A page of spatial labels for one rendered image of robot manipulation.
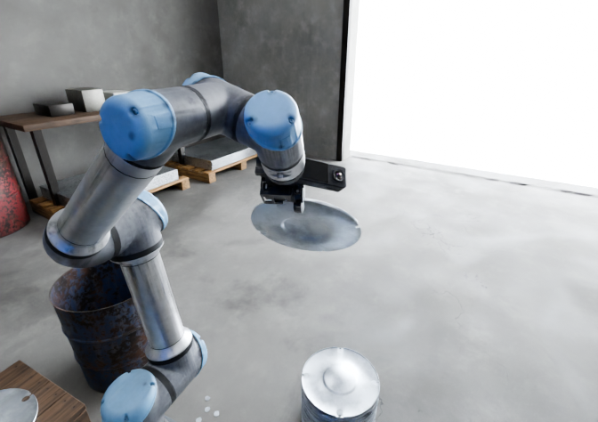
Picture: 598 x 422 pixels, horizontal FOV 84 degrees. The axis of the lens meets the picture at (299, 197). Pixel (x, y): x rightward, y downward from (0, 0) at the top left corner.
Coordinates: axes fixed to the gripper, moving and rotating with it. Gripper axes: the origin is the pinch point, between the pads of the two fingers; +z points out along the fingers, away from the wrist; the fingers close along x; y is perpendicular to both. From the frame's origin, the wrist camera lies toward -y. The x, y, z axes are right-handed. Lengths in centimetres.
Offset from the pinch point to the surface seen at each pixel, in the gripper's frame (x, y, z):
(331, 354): 36, -10, 78
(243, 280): 1, 48, 148
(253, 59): -329, 112, 294
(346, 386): 45, -15, 68
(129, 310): 25, 72, 63
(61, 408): 55, 75, 44
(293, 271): -9, 17, 157
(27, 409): 57, 85, 43
